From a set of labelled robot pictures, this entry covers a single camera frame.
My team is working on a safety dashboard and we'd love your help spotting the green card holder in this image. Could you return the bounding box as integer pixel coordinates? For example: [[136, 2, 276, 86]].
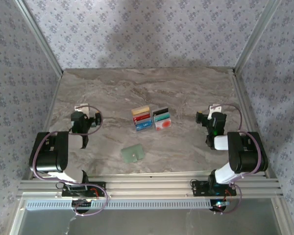
[[121, 144, 144, 164]]

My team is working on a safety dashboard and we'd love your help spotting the gold card stack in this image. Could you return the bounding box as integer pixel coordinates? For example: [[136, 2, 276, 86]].
[[131, 105, 150, 116]]

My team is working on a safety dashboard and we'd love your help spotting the white red card stack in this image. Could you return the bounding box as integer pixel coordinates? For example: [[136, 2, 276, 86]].
[[154, 118, 172, 131]]

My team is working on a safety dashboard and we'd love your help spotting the teal card stack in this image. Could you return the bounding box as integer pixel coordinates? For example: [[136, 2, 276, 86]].
[[153, 113, 171, 123]]

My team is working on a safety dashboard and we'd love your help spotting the black card stack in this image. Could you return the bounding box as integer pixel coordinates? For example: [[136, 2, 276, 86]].
[[152, 107, 169, 117]]

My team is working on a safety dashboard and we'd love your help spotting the blue card stack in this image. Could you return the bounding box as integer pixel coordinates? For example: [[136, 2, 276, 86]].
[[134, 119, 153, 132]]

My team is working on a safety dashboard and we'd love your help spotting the left controller board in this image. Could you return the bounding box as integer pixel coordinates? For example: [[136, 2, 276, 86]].
[[72, 198, 94, 213]]

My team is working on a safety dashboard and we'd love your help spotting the controller board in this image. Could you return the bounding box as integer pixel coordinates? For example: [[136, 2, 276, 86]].
[[72, 198, 94, 213], [210, 199, 230, 213]]

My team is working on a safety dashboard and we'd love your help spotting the right controller board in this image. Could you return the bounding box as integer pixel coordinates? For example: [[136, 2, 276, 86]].
[[210, 199, 230, 213]]

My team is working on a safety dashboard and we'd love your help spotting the grey metal panel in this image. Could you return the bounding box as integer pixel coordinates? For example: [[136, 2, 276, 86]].
[[9, 198, 294, 235]]

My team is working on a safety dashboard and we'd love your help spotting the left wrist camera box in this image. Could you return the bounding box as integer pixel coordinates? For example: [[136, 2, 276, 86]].
[[74, 104, 101, 128]]

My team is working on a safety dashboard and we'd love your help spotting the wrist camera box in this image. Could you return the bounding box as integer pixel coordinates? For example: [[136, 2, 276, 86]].
[[196, 104, 222, 125], [74, 104, 101, 128]]

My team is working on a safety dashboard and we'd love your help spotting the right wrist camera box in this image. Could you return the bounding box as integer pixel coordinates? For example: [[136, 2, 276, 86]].
[[196, 104, 222, 125]]

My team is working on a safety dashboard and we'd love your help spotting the aluminium side rail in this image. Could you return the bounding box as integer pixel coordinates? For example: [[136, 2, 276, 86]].
[[26, 72, 64, 181], [231, 68, 271, 178]]

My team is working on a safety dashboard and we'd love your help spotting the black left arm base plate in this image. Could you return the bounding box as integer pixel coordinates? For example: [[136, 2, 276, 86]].
[[61, 181, 106, 198]]

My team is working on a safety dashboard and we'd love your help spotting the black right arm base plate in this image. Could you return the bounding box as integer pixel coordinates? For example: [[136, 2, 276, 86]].
[[191, 180, 237, 197]]

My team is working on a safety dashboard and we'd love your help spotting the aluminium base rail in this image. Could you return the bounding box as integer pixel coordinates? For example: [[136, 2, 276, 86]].
[[16, 171, 284, 199]]

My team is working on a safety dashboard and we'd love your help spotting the grey slotted cable duct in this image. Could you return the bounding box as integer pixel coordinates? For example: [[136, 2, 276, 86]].
[[25, 198, 213, 211]]

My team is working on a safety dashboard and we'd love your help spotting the aluminium frame post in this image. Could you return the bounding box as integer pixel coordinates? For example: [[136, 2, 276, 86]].
[[14, 0, 64, 77], [234, 0, 282, 74]]

